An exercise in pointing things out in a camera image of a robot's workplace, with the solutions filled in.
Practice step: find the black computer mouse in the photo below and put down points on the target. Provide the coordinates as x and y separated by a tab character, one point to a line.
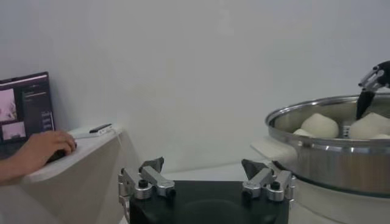
56	156

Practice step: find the smartphone with white case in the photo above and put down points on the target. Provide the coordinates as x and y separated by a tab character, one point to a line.
100	128

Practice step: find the flat white box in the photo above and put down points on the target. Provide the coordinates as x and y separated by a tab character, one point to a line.
82	134

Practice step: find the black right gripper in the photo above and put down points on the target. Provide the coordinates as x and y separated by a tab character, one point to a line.
386	74

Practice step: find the white electric cooking pot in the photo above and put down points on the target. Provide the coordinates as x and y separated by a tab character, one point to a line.
335	207

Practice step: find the person's bare hand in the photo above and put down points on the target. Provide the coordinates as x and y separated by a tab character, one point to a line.
45	149

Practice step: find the stainless steel steamer basket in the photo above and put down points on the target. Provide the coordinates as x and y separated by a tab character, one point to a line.
335	164

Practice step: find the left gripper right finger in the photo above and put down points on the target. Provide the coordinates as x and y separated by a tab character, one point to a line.
262	179

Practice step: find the person's bare forearm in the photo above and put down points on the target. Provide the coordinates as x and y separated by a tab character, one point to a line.
9	172

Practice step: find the white side table with mouse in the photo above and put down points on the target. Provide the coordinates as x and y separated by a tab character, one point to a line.
76	170

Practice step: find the laptop beside black mouse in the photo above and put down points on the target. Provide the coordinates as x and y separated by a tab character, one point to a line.
33	106

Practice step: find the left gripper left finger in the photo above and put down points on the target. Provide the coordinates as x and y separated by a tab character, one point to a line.
158	182

